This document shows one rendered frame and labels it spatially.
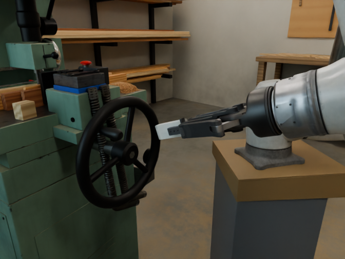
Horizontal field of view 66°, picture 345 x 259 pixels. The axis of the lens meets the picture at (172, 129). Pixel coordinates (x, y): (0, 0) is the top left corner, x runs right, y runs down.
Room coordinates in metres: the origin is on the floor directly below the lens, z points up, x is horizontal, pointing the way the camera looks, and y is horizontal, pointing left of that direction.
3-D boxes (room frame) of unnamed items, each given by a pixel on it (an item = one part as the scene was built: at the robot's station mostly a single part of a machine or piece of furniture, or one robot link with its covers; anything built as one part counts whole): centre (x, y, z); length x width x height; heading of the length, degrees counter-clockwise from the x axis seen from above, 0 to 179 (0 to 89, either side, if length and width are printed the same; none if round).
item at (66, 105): (0.71, 0.24, 0.91); 0.15 x 0.14 x 0.09; 146
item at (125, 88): (0.97, 0.19, 0.91); 0.12 x 0.09 x 0.03; 56
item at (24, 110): (0.63, 0.36, 0.92); 0.04 x 0.03 x 0.04; 153
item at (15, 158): (0.77, 0.35, 0.82); 0.40 x 0.21 x 0.04; 146
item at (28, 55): (0.82, 0.42, 1.03); 0.14 x 0.07 x 0.09; 56
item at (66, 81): (0.71, 0.23, 0.99); 0.13 x 0.11 x 0.06; 146
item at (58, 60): (0.98, 0.44, 1.02); 0.12 x 0.03 x 0.12; 56
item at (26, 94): (0.78, 0.36, 0.92); 0.17 x 0.02 x 0.05; 146
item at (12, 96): (0.79, 0.39, 0.92); 0.23 x 0.02 x 0.04; 146
